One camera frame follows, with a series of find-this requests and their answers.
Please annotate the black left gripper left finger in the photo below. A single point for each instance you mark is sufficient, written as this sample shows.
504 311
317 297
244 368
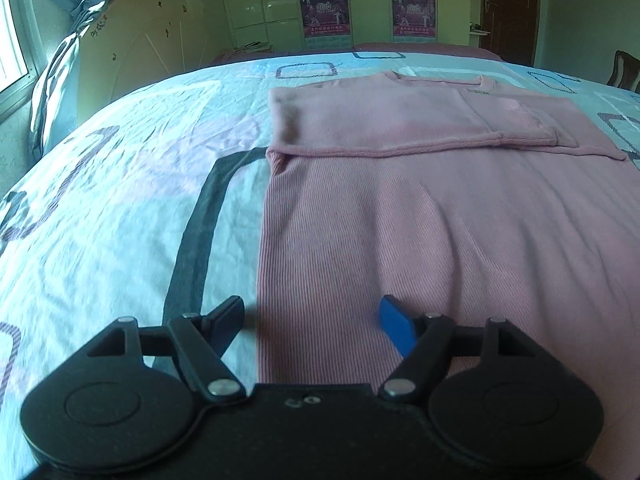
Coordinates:
200 342

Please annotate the blue-grey curtain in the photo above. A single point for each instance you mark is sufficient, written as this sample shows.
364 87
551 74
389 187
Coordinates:
54 100

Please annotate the lower left poster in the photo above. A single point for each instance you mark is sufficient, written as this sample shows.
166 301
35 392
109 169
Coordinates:
325 18

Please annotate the patterned light blue bedsheet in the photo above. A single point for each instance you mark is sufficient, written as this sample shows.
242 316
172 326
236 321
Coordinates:
96 230

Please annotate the red checked bed cover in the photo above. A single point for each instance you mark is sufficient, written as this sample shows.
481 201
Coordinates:
377 47

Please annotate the cream built-in wardrobe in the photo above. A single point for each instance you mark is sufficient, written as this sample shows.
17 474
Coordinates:
350 0

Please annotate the dark brown door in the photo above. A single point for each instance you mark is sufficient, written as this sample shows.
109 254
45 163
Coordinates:
512 27

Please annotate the corner wall shelves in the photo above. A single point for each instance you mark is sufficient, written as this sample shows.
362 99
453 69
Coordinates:
477 31

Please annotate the poster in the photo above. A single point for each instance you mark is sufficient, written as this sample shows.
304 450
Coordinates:
414 18
325 18

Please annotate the window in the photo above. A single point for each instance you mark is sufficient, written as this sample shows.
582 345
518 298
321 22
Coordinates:
18 67

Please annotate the lower right poster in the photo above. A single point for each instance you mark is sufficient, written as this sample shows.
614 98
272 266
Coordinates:
414 18

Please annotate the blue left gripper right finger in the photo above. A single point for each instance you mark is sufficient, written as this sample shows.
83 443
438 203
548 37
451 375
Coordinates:
424 345

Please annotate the stack of papers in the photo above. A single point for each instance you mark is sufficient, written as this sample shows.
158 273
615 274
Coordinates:
253 47

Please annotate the pink sweater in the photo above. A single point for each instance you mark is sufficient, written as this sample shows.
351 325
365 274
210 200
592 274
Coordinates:
471 199

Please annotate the dark wooden chair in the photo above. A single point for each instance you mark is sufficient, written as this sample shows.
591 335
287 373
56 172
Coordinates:
625 72

